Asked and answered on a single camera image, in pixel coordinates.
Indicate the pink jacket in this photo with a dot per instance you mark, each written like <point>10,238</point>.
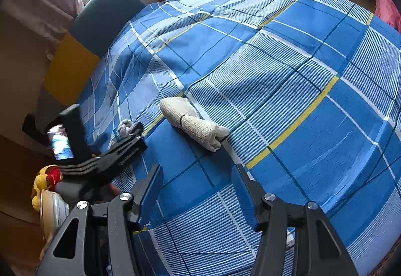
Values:
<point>388,6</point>

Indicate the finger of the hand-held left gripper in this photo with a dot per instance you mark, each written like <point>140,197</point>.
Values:
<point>125,154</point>
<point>135,130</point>

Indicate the yellow plush toy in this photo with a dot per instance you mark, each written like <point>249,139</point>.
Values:
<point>38,185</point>

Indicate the multicolour padded headboard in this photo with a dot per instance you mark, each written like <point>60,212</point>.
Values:
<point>94,22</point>

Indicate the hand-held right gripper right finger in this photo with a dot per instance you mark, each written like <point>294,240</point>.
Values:
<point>242,191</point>

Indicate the cream towel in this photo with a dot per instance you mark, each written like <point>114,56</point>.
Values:
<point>194,124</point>

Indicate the blue plaid blanket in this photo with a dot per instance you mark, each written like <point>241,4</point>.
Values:
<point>282,91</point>

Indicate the wooden wardrobe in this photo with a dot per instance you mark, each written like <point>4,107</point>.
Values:
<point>15,185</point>

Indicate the grey socks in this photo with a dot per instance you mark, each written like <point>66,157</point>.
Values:
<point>123,126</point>

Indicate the pink curtain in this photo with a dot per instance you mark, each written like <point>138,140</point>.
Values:
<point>40,6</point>

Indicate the person's left hand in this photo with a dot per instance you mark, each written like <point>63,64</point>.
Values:
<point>115,190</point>

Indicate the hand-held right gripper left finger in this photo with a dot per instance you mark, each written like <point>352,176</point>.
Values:
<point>153,191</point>

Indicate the large metal can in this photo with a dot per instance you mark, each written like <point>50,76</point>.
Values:
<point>54,211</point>

